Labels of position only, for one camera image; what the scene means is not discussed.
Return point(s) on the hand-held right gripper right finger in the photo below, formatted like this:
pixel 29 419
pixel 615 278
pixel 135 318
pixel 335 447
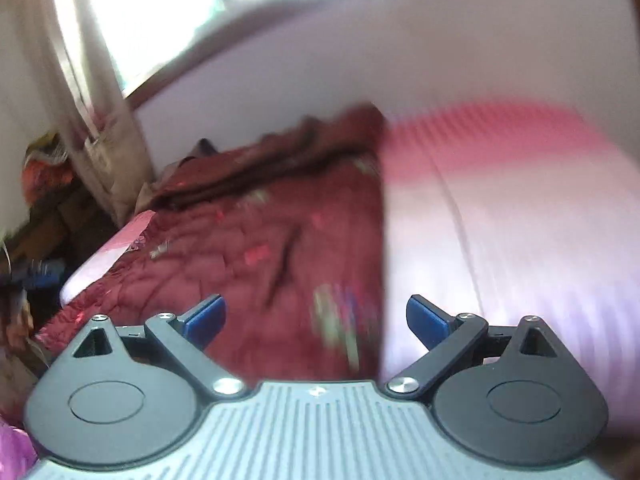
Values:
pixel 426 319

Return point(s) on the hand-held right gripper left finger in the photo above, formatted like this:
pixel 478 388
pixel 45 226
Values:
pixel 206 319

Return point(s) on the maroon quilted embroidered jacket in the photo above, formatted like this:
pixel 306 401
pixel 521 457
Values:
pixel 250 240

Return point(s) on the pink bedspread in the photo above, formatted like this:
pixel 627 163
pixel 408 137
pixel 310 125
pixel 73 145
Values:
pixel 525 220

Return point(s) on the cream floral curtain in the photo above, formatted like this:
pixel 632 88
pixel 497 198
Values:
pixel 102 135

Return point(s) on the orange cloth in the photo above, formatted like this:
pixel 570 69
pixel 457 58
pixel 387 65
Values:
pixel 47 175

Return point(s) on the purple cloth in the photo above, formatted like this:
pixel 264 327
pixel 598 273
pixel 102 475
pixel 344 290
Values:
pixel 15 452

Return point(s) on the window with wooden frame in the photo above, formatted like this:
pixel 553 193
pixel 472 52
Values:
pixel 150 20

